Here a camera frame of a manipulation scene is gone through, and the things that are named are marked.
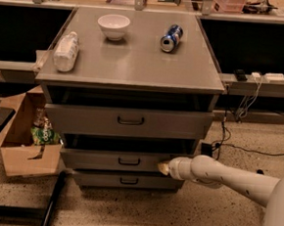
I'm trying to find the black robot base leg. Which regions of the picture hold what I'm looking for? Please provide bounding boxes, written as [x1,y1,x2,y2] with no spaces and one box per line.
[257,169,264,174]

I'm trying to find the black power adapter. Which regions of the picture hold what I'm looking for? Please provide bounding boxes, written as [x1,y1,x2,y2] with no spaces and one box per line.
[200,142,213,157]

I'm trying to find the black left base leg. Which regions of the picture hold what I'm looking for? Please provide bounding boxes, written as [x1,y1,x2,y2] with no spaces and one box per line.
[40,170,67,226]

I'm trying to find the blue soda can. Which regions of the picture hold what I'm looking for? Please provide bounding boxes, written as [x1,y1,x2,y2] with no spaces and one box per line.
[160,24,184,52]

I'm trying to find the green snack bag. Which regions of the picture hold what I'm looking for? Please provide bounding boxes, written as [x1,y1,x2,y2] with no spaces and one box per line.
[30,127,60,146]

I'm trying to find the white power strip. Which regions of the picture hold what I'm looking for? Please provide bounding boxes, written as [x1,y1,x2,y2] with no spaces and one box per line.
[263,73,284,83]

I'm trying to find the clear plastic water bottle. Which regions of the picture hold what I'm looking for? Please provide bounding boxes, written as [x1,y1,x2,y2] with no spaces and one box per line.
[53,32,79,72]

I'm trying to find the pink plastic bin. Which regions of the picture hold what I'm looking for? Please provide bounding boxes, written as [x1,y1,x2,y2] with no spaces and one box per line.
[213,0,247,14]

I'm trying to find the white ceramic bowl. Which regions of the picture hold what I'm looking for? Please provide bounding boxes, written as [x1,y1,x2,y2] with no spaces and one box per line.
[97,14,130,40]

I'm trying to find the black small device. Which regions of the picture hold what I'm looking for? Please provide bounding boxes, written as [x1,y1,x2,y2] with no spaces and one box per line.
[234,69,247,82]

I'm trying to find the grey drawer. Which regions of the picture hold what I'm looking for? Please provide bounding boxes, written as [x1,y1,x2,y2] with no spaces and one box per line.
[45,104,213,140]
[61,133,197,173]
[73,170,184,191]

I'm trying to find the grey bottom drawer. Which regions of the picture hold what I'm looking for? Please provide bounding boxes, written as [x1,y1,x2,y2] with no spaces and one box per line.
[73,170,184,191]

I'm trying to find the black floor cable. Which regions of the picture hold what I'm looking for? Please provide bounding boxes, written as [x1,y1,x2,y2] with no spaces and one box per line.
[209,84,284,166]

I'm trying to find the brown cardboard box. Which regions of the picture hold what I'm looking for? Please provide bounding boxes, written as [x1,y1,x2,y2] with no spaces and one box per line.
[0,86,61,177]

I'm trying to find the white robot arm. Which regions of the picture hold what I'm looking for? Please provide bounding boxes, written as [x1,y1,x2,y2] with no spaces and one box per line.
[158,155,284,226]

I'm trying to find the grey top drawer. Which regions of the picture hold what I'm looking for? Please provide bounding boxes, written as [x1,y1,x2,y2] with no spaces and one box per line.
[45,104,213,140]

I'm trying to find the grey drawer cabinet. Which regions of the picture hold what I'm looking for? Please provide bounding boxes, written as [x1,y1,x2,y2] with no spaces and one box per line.
[26,1,231,199]

